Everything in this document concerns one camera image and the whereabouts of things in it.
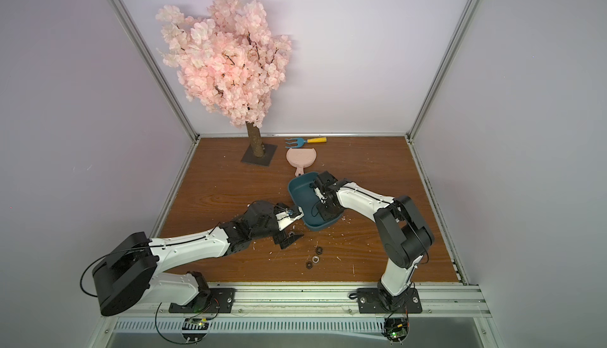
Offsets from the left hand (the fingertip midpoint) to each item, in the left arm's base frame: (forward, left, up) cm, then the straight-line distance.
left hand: (300, 222), depth 81 cm
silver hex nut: (-10, -6, -9) cm, 14 cm away
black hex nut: (-7, -7, -9) cm, 13 cm away
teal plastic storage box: (+15, -2, -12) cm, 19 cm away
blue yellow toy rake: (+47, +2, -8) cm, 48 cm away
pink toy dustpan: (+37, +2, -10) cm, 39 cm away
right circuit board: (-29, -30, -11) cm, 43 cm away
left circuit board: (-29, +32, -12) cm, 45 cm away
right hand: (+9, -11, -7) cm, 16 cm away
